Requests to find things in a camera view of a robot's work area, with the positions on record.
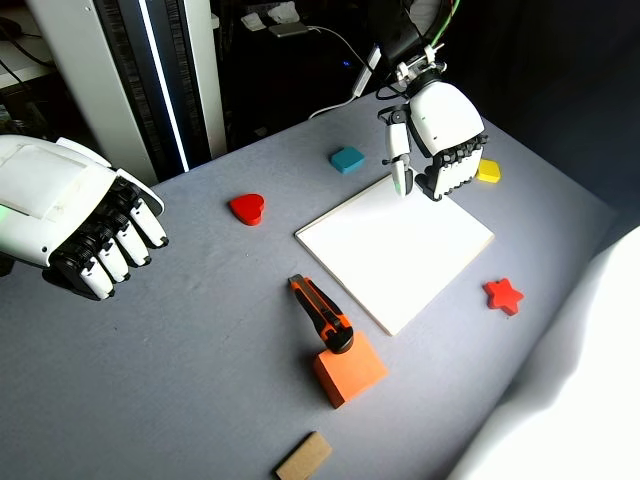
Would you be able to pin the grey power adapter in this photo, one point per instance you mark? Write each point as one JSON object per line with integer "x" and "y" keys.
{"x": 288, "y": 30}

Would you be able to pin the grey table cloth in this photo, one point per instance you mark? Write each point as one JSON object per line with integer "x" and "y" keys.
{"x": 200, "y": 350}

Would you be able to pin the white padded barrier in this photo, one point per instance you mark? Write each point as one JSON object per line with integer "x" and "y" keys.
{"x": 575, "y": 390}

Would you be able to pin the orange rectangular block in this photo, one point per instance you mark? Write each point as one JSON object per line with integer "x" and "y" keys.
{"x": 352, "y": 372}

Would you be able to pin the orange black utility knife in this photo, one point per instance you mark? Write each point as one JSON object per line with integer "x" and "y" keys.
{"x": 320, "y": 310}

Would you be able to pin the blue square block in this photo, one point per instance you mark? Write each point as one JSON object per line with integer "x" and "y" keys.
{"x": 347, "y": 159}

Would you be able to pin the brown wooden block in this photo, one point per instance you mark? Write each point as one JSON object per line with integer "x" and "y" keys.
{"x": 303, "y": 457}

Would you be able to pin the yellow block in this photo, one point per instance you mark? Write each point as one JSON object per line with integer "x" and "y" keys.
{"x": 490, "y": 171}

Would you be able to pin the white square cutting board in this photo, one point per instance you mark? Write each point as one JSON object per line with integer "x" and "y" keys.
{"x": 395, "y": 250}

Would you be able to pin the red star block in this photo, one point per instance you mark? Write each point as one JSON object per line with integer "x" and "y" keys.
{"x": 502, "y": 296}

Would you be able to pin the white metal pillar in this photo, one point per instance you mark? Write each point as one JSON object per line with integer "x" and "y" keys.
{"x": 90, "y": 75}

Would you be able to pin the red heart block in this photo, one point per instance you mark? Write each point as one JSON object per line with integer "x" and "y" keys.
{"x": 247, "y": 207}

